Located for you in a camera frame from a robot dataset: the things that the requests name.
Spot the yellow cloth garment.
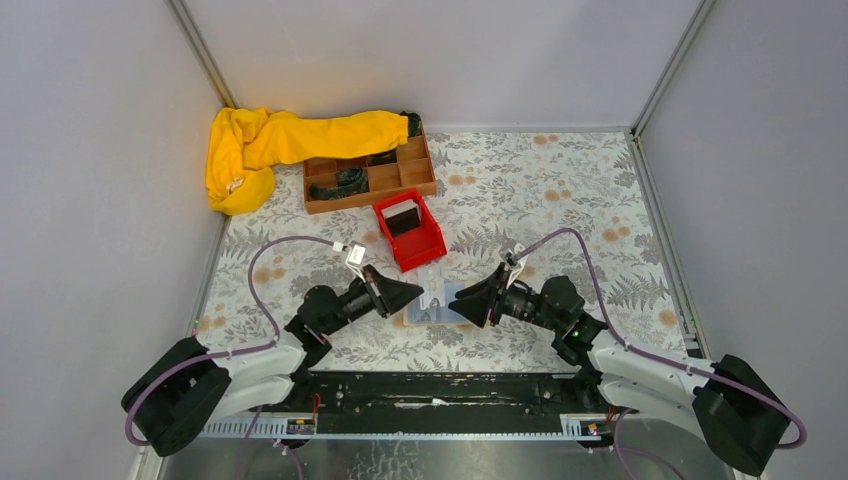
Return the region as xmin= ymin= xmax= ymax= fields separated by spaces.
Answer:
xmin=205 ymin=108 xmax=422 ymax=216

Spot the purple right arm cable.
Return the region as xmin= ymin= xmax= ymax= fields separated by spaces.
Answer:
xmin=506 ymin=227 xmax=808 ymax=480

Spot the dark strap in tray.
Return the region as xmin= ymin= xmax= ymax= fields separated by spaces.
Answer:
xmin=308 ymin=165 xmax=371 ymax=202

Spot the beige card holder wallet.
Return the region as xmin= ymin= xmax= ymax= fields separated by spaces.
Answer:
xmin=402 ymin=282 xmax=466 ymax=326

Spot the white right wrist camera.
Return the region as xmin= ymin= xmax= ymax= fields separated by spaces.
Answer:
xmin=502 ymin=242 xmax=527 ymax=286

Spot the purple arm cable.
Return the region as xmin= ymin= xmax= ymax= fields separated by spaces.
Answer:
xmin=124 ymin=235 xmax=352 ymax=480
xmin=506 ymin=227 xmax=808 ymax=480

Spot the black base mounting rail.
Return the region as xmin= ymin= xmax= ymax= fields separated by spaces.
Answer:
xmin=271 ymin=371 xmax=610 ymax=437

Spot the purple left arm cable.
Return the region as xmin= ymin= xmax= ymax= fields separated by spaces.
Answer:
xmin=124 ymin=235 xmax=352 ymax=480

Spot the red plastic bin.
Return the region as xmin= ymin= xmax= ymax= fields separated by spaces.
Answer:
xmin=372 ymin=190 xmax=447 ymax=272

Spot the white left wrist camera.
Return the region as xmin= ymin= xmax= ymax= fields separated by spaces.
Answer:
xmin=332 ymin=242 xmax=366 ymax=280

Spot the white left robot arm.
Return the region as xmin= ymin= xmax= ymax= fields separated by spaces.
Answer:
xmin=121 ymin=265 xmax=424 ymax=457

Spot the wooden compartment tray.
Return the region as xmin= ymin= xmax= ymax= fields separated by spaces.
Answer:
xmin=303 ymin=133 xmax=438 ymax=214

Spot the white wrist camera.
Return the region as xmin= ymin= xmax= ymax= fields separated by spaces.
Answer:
xmin=332 ymin=242 xmax=366 ymax=280
xmin=502 ymin=242 xmax=527 ymax=286

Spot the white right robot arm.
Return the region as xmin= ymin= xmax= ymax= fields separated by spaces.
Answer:
xmin=448 ymin=263 xmax=790 ymax=476

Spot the black card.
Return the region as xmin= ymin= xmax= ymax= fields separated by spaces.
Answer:
xmin=381 ymin=202 xmax=422 ymax=238

